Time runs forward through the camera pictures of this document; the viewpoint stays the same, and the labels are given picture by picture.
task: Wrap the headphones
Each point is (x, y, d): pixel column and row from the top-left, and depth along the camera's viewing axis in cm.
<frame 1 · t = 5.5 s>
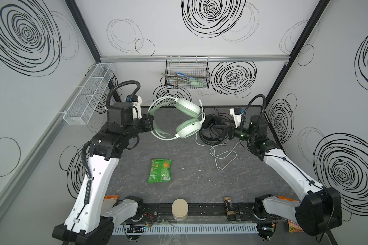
left hand: (154, 116, 64), fingers closed
right hand: (216, 124, 74), fingers open
green chips bag: (160, 170, 86), point 4 cm above the table

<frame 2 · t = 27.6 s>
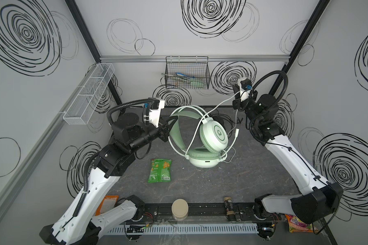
left hand: (176, 117, 55), fingers closed
right hand: (234, 84, 66), fingers closed
the named things where they were.

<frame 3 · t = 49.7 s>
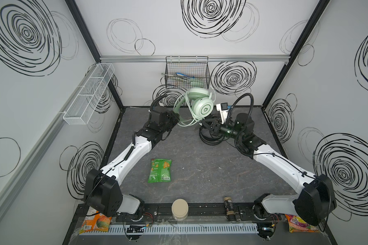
left hand: (181, 113, 79), fingers closed
right hand: (199, 122, 69), fingers closed
the named things where they were.

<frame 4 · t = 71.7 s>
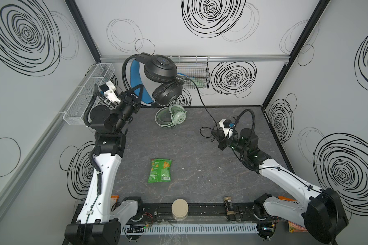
left hand: (144, 86, 55), fingers closed
right hand: (211, 131, 76), fingers closed
mint green headphones: (166, 117, 115), on the table
the other named things where they were.

